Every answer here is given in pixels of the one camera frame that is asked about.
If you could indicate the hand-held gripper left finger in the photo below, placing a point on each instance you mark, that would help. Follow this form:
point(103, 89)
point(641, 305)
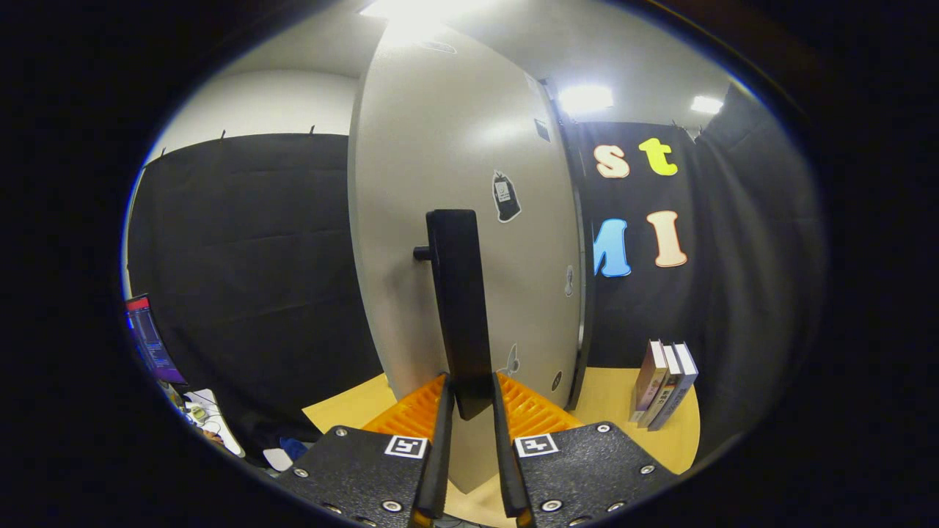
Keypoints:
point(440, 455)

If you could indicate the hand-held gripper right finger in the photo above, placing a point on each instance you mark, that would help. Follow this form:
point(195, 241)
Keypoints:
point(508, 462)

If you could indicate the beige cabinet door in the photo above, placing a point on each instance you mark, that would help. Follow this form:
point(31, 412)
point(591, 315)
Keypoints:
point(411, 183)

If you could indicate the blue cloth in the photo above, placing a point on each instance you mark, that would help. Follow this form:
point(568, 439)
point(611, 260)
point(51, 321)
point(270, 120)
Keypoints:
point(295, 449)

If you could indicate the dark grey cabinet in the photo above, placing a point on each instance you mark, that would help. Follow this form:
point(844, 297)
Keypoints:
point(585, 330)

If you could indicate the small white object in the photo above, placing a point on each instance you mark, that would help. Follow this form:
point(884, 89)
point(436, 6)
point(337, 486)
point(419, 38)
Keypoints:
point(277, 460)

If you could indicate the white spine book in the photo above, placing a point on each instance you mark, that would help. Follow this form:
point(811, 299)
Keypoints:
point(666, 392)

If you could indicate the blue grey book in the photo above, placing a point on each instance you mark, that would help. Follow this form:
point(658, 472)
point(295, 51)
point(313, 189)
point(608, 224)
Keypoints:
point(684, 381)

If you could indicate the black backdrop cloth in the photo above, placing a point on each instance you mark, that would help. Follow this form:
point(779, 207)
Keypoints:
point(257, 257)

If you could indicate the computer monitor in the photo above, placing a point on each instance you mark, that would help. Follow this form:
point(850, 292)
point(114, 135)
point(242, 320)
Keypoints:
point(150, 341)

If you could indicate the ceiling light panel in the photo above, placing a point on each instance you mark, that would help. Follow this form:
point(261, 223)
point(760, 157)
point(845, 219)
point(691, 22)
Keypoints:
point(585, 99)

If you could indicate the long ceiling light strip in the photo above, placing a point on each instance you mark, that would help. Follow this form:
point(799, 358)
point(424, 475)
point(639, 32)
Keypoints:
point(706, 105)

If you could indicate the wide ceiling light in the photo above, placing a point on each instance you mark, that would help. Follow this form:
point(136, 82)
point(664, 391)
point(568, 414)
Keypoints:
point(425, 7)

